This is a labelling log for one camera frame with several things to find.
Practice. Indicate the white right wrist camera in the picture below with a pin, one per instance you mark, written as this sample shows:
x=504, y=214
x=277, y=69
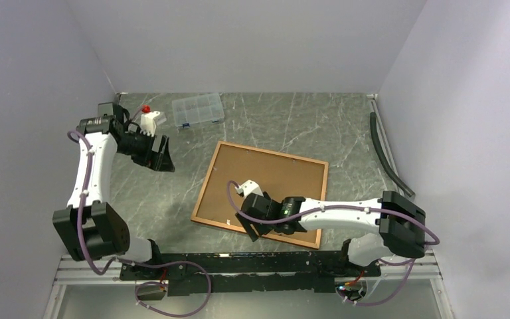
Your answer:
x=247, y=188

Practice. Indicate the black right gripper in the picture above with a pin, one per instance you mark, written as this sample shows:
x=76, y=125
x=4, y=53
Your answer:
x=246, y=221

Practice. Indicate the aluminium extrusion rail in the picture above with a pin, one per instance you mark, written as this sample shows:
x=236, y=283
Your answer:
x=72, y=272

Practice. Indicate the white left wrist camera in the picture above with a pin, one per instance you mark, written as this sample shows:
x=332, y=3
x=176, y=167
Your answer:
x=149, y=120

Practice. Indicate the black foam tube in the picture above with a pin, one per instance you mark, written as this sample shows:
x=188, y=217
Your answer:
x=385, y=164

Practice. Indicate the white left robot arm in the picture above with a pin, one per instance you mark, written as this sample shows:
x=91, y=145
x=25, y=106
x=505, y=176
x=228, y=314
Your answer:
x=89, y=226

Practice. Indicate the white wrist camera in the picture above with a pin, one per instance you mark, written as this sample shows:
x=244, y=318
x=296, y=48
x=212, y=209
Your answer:
x=149, y=120
x=247, y=188

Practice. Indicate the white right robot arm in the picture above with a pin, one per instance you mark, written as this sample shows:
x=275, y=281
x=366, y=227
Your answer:
x=391, y=224

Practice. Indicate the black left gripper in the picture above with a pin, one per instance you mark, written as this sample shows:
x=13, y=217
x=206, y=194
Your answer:
x=164, y=157

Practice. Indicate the clear plastic organizer box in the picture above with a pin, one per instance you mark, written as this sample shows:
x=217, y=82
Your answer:
x=197, y=109

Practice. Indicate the wooden picture frame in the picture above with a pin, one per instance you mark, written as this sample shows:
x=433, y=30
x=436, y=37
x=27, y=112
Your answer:
x=202, y=193

